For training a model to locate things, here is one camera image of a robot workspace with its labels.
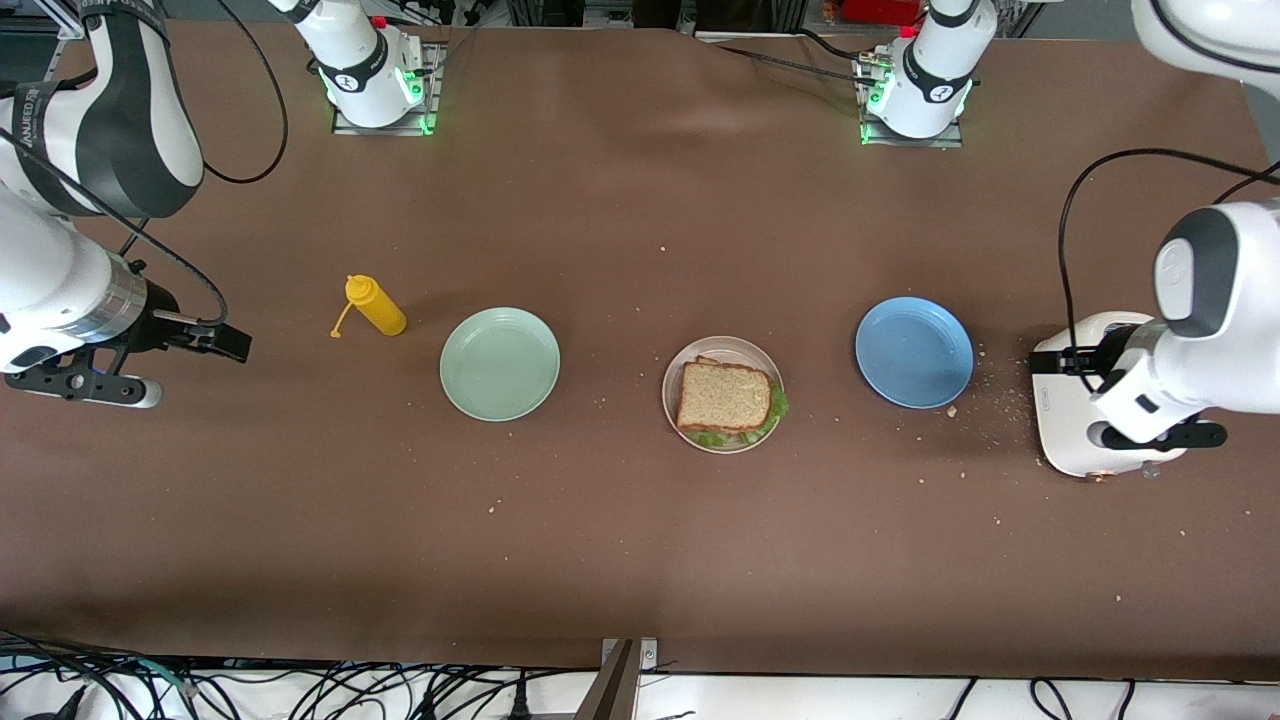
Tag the metal mounting bracket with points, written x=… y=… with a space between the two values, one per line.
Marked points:
x=612 y=690

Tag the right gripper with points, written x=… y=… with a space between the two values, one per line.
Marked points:
x=163 y=325

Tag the white toaster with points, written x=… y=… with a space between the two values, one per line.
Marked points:
x=1065 y=420

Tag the grey metal frame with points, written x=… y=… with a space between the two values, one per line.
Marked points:
x=600 y=12

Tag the green lettuce leaf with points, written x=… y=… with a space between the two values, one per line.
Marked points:
x=777 y=403

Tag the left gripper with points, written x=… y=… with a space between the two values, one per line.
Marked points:
x=1109 y=355

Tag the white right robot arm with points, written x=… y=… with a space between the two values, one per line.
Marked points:
x=90 y=130

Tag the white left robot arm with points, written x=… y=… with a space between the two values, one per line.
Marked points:
x=1220 y=300

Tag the mint green plate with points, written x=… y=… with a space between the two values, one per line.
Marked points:
x=500 y=363

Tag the blue plate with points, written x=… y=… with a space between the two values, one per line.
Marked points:
x=915 y=352

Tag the yellow mustard squeeze bottle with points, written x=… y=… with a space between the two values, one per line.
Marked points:
x=378 y=308

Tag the red box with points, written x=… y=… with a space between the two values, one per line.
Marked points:
x=885 y=10

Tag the beige plate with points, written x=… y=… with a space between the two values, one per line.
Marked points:
x=725 y=345

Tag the aluminium table rail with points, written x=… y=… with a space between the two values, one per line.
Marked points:
x=60 y=22

